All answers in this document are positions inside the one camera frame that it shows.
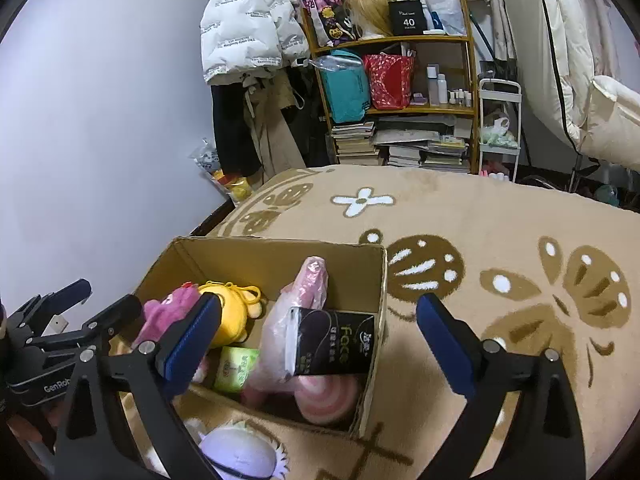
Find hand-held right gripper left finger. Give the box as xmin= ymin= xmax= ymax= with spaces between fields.
xmin=52 ymin=292 xmax=223 ymax=480

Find green tissue packet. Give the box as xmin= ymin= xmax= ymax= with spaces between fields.
xmin=214 ymin=346 xmax=261 ymax=395

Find purple round plush toy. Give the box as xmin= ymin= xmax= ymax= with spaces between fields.
xmin=197 ymin=420 xmax=291 ymax=480

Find person's left hand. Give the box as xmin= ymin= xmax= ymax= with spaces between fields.
xmin=6 ymin=402 xmax=63 ymax=461

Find black box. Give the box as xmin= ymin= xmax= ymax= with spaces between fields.
xmin=387 ymin=0 xmax=432 ymax=37

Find clear plastic bag of toys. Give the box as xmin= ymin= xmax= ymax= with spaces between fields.
xmin=189 ymin=137 xmax=253 ymax=206

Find pale green plastic bag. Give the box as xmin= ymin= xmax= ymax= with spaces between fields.
xmin=481 ymin=117 xmax=518 ymax=148

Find black hanging coat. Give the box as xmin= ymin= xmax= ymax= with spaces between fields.
xmin=210 ymin=82 xmax=263 ymax=176

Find blonde wig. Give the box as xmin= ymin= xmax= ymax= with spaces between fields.
xmin=345 ymin=0 xmax=396 ymax=40

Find stack of books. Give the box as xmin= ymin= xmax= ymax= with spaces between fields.
xmin=330 ymin=121 xmax=383 ymax=166

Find cream cushion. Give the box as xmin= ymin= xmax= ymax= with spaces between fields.
xmin=582 ymin=75 xmax=640 ymax=171

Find black purple printed package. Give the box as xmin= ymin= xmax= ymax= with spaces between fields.
xmin=300 ymin=0 xmax=357 ymax=48

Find pink bear plush toy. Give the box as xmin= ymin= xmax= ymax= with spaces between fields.
xmin=131 ymin=282 xmax=203 ymax=351

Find cardboard box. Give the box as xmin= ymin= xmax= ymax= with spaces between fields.
xmin=107 ymin=236 xmax=390 ymax=441

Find red patterned bag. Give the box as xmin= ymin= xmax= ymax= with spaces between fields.
xmin=362 ymin=52 xmax=416 ymax=111

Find pink plastic-wrapped toy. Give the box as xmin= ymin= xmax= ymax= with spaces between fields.
xmin=242 ymin=256 xmax=331 ymax=406

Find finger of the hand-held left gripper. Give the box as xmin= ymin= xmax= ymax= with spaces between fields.
xmin=22 ymin=294 xmax=144 ymax=362
xmin=5 ymin=279 xmax=94 ymax=336

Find teal bag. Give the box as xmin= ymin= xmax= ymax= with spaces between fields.
xmin=317 ymin=50 xmax=372 ymax=124

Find pile of books and papers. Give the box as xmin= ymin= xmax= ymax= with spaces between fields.
xmin=375 ymin=115 xmax=473 ymax=173

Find beige hanging coat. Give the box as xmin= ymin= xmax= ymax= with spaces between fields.
xmin=242 ymin=72 xmax=308 ymax=188

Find yellow plush toy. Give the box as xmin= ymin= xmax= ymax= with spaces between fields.
xmin=197 ymin=281 xmax=266 ymax=350

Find black tissue pack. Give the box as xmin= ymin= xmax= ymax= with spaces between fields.
xmin=285 ymin=306 xmax=377 ymax=378

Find white puffer jacket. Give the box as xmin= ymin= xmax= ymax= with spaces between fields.
xmin=200 ymin=0 xmax=311 ymax=86

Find white trolley cart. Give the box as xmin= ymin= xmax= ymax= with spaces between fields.
xmin=477 ymin=78 xmax=523 ymax=183

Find dark hanging clothing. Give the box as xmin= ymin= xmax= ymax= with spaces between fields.
xmin=285 ymin=67 xmax=333 ymax=168

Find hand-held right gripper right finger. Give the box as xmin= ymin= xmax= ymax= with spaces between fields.
xmin=416 ymin=292 xmax=587 ymax=480

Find pink striped roll cushion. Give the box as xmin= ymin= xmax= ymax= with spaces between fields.
xmin=295 ymin=374 xmax=363 ymax=426

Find wooden shelf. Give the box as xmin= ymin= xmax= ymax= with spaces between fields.
xmin=300 ymin=0 xmax=478 ymax=173

